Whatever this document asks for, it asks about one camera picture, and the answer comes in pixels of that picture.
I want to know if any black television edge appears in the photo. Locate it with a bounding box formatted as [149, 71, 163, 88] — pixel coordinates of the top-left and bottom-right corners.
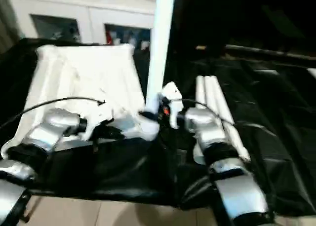
[225, 44, 316, 62]

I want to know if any white plastic table top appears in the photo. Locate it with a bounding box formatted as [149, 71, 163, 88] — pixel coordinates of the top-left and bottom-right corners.
[0, 43, 159, 158]

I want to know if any white glass-door cabinet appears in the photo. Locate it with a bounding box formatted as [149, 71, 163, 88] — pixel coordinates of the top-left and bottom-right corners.
[8, 0, 159, 50]

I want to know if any grey curtain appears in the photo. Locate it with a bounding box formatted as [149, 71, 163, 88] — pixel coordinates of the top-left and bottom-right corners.
[0, 0, 23, 52]

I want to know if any black metal stand leg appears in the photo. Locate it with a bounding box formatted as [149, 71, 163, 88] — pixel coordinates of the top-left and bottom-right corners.
[14, 188, 33, 224]

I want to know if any black speaker box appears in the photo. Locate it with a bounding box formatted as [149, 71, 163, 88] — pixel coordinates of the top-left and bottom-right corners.
[170, 0, 228, 49]

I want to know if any black plastic mat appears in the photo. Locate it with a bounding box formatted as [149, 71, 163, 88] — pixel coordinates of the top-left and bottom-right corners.
[0, 37, 316, 217]

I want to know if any white plastic table leg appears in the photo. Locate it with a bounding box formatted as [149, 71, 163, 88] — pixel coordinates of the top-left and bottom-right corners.
[209, 75, 252, 162]
[203, 75, 235, 125]
[192, 75, 206, 163]
[140, 0, 177, 141]

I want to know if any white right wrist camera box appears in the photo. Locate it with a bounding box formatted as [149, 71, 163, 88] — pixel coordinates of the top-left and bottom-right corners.
[160, 82, 184, 130]

